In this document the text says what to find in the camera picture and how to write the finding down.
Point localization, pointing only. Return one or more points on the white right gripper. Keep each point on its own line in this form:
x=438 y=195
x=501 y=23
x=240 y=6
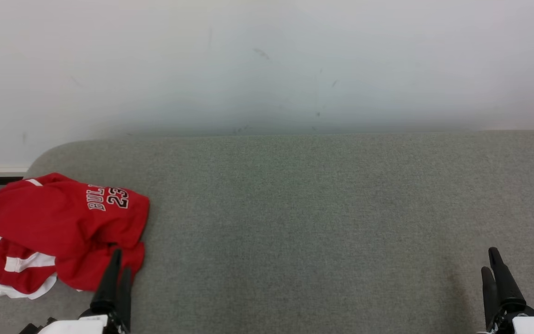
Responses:
x=533 y=325

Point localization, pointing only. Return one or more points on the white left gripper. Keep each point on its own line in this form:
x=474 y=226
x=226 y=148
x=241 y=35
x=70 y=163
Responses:
x=81 y=326

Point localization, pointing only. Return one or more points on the red shorts with white stripe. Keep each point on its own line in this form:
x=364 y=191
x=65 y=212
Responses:
x=26 y=278

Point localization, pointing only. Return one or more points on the red Bulls 23 jersey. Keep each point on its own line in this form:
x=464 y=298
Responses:
x=58 y=213

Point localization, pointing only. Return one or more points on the dark left wrist camera box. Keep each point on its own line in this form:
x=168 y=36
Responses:
x=31 y=329

